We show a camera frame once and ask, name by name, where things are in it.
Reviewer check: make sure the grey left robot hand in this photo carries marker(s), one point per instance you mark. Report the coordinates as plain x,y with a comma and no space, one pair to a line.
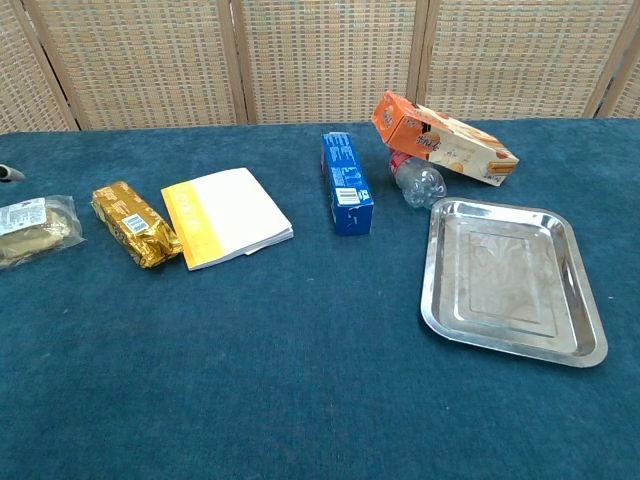
10,173

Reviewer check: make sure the bread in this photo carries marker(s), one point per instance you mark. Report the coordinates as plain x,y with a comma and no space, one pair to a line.
35,232

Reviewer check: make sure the gold foil snack package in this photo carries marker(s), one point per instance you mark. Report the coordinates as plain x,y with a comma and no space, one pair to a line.
132,225

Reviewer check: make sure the yellow and white notepad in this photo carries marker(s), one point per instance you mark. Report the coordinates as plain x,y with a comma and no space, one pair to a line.
235,215

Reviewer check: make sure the blue cardboard box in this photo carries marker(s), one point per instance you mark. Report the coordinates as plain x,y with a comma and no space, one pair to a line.
347,185

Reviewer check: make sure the blue tablecloth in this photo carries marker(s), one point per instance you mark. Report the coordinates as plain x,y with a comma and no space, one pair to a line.
300,375

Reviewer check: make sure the clear plastic bottle red label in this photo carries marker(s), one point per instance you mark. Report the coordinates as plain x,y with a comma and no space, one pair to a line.
422,185

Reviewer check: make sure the orange cracker box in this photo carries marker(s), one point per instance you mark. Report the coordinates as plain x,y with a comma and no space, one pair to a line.
440,137

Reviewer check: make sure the silver metal tray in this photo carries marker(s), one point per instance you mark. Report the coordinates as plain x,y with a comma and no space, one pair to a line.
510,280

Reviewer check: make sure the woven folding screen wooden frame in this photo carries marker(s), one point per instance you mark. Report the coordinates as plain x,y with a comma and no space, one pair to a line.
325,60

